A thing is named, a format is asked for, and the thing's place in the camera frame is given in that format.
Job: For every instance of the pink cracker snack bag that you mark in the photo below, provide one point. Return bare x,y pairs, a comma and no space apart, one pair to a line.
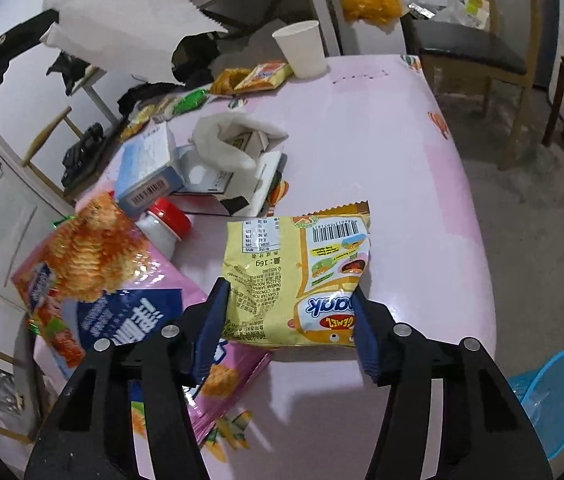
92,260

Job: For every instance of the yellow barcode snack packet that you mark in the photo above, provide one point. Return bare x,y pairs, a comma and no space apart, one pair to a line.
282,280

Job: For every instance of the white crumpled tissue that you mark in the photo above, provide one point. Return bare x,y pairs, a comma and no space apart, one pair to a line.
212,135

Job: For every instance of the green snack packet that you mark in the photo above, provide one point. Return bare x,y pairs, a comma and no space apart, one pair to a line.
189,102

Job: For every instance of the blue and white carton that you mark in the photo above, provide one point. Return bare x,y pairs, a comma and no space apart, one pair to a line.
147,160

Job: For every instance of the wooden chair with black seat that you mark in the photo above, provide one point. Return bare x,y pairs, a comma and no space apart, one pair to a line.
462,50

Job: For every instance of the light wooden chair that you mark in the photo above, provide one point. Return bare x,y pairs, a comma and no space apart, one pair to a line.
47,132

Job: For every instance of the white bottle with red cap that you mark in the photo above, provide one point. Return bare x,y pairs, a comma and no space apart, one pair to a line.
162,235

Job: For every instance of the white plastic bag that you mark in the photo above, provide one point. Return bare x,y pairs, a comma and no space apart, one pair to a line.
462,10

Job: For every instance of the pale windowed cardboard box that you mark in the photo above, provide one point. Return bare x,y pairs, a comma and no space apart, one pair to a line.
197,170

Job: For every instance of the beige snack packet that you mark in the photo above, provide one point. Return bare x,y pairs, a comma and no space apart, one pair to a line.
157,108

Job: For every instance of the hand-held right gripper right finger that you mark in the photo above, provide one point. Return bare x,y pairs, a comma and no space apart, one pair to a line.
366,342

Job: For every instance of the black bag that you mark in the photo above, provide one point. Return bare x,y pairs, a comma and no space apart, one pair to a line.
82,155

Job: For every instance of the blue mesh waste basket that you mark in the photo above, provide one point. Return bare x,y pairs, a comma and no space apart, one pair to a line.
557,400

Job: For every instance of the dark backpack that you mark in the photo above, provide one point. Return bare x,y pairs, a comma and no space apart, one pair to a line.
192,57

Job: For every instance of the orange snack packet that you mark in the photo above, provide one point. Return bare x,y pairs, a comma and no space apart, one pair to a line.
262,75

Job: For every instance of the pink printed tablecloth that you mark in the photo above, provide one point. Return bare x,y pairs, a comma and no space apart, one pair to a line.
362,150

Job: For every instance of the crumpled yellow snack packet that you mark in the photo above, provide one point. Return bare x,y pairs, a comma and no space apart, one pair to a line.
224,80

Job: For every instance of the shiny green bag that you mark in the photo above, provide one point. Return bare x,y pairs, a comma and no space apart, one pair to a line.
63,221

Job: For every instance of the yellow plastic bag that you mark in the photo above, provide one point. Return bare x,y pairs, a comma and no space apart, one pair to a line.
369,5

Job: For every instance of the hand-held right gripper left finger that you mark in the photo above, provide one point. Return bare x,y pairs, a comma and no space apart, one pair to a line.
209,332

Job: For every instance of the wooden desk with white legs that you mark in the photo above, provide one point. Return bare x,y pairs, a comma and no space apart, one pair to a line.
322,10

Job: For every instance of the white paper bag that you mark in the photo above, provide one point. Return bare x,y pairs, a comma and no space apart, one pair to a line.
127,10

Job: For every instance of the small yellow snack packet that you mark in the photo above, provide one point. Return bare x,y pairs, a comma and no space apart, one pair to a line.
132,127

